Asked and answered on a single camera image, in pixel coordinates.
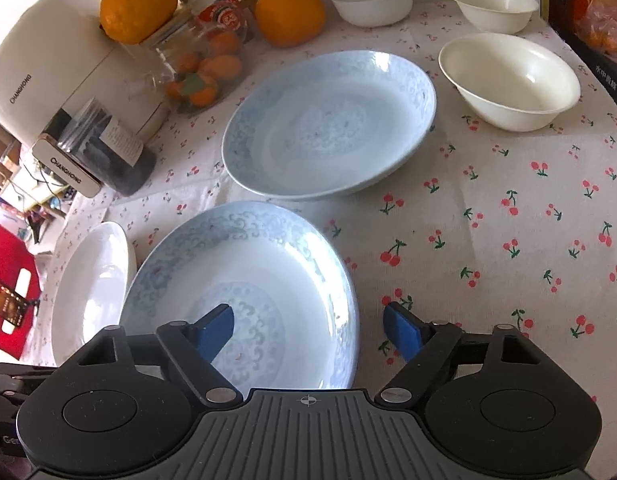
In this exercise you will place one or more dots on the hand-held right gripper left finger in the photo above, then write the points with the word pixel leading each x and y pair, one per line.
pixel 217 329

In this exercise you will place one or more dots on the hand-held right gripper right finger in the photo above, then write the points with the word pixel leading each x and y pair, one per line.
pixel 401 332

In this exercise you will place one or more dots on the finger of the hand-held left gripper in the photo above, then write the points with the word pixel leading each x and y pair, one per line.
pixel 13 377

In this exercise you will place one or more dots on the blue patterned plate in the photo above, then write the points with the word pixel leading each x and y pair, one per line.
pixel 268 270
pixel 328 125

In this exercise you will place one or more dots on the brown printed packet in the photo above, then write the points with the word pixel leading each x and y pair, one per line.
pixel 6 305

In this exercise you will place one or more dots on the plain white plate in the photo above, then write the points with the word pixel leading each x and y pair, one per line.
pixel 88 290

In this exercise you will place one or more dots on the cherry print tablecloth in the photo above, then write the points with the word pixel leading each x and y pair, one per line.
pixel 488 235

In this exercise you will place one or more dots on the red plastic item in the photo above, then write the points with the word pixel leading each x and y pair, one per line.
pixel 8 245

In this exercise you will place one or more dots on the dark jar with label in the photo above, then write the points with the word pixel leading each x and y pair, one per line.
pixel 123 170

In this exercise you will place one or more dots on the small tangerine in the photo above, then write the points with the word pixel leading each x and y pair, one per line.
pixel 224 42
pixel 221 66
pixel 187 61
pixel 206 96
pixel 174 90

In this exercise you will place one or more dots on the clear bag of small oranges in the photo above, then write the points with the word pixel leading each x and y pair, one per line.
pixel 143 67

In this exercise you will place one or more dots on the glass jar with red label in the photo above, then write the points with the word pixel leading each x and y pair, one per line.
pixel 226 16

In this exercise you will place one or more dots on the dark and white cardboard box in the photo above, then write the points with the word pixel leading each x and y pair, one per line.
pixel 601 85

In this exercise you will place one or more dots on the white kitchen appliance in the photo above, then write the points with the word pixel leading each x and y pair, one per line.
pixel 43 60

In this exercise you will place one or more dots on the small white bowl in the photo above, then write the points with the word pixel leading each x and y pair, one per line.
pixel 371 2

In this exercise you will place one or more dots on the large orange with leaves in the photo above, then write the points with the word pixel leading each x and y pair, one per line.
pixel 133 5

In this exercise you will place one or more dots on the small cream bowl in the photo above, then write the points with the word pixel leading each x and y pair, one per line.
pixel 493 7

